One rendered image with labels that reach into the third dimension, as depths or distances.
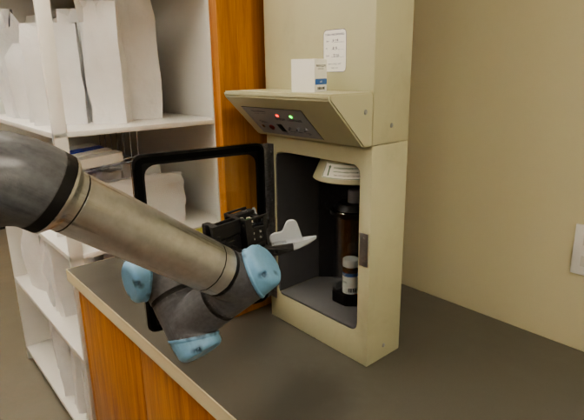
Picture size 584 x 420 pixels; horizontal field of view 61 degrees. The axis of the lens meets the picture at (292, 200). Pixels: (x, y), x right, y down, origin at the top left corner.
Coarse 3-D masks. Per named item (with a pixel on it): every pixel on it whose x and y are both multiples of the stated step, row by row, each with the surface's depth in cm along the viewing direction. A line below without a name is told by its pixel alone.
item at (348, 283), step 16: (336, 224) 112; (352, 224) 109; (336, 240) 113; (352, 240) 110; (336, 256) 114; (352, 256) 111; (336, 272) 115; (352, 272) 112; (336, 288) 116; (352, 288) 113
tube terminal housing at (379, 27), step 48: (288, 0) 102; (336, 0) 92; (384, 0) 87; (288, 48) 105; (384, 48) 89; (384, 96) 92; (288, 144) 110; (336, 144) 99; (384, 144) 94; (384, 192) 97; (384, 240) 100; (288, 288) 125; (384, 288) 103; (336, 336) 109; (384, 336) 106
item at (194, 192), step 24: (240, 144) 111; (168, 168) 103; (192, 168) 106; (216, 168) 109; (240, 168) 112; (168, 192) 104; (192, 192) 107; (216, 192) 110; (240, 192) 113; (192, 216) 108; (216, 216) 111
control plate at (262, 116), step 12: (252, 108) 103; (264, 108) 99; (264, 120) 105; (276, 120) 101; (288, 120) 98; (300, 120) 95; (276, 132) 107; (288, 132) 103; (300, 132) 100; (312, 132) 97
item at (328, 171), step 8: (320, 160) 110; (328, 160) 106; (320, 168) 108; (328, 168) 105; (336, 168) 104; (344, 168) 103; (352, 168) 103; (320, 176) 107; (328, 176) 105; (336, 176) 104; (344, 176) 103; (352, 176) 103; (344, 184) 103; (352, 184) 102
